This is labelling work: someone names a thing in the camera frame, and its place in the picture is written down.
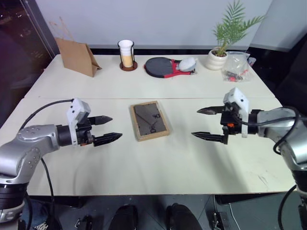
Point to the black table tennis paddle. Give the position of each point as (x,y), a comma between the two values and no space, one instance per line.
(157,67)

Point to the white ribbed plant pot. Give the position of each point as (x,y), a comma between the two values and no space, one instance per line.
(217,60)

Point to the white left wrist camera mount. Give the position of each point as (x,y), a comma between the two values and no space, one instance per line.
(76,107)

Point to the red table tennis paddle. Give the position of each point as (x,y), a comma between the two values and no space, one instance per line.
(178,72)

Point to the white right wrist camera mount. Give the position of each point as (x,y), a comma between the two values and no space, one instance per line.
(237,97)

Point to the green palm plant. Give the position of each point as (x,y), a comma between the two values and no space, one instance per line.
(227,28)

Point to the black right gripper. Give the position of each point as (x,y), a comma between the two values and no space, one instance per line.
(231,121)

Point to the brown paper bag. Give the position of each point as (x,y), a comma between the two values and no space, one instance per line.
(78,56)

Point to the clear plastic bag of parts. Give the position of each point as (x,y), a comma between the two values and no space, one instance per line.
(237,68)

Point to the white mesh ball pouch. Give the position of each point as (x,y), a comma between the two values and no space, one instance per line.
(187,64)

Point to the wooden framed picture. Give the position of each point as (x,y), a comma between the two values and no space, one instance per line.
(149,121)

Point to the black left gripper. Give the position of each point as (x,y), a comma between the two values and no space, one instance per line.
(85,137)

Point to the white cup in holder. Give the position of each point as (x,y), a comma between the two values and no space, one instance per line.
(127,56)

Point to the dark rounded shape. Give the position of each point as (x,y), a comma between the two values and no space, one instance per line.
(126,218)
(182,218)

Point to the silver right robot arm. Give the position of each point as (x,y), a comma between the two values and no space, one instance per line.
(291,141)

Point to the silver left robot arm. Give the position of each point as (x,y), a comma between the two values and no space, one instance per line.
(28,141)

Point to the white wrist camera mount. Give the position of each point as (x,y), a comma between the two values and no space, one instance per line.
(76,107)
(237,97)

